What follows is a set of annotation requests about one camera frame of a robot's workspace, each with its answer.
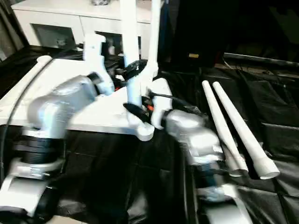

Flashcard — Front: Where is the white plastic table leg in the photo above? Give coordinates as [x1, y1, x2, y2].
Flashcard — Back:
[120, 0, 147, 128]
[201, 80, 249, 177]
[212, 81, 280, 180]
[149, 0, 162, 79]

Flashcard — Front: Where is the white plastic table top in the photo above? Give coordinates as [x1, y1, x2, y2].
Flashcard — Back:
[0, 55, 160, 142]

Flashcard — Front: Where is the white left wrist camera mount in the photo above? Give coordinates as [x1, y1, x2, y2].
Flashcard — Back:
[82, 33, 115, 97]

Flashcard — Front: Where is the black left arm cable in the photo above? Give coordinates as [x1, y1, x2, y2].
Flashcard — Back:
[0, 90, 27, 187]

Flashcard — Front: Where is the black box with gold label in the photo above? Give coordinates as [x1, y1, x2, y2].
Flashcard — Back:
[177, 0, 225, 69]

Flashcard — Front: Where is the black mat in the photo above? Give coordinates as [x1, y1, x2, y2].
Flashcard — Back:
[0, 44, 299, 224]

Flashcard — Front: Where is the white cabinet with glass doors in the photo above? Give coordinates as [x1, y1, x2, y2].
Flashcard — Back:
[10, 0, 169, 62]

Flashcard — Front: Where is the dark long bar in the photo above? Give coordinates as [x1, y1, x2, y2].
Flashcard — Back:
[223, 52, 299, 69]

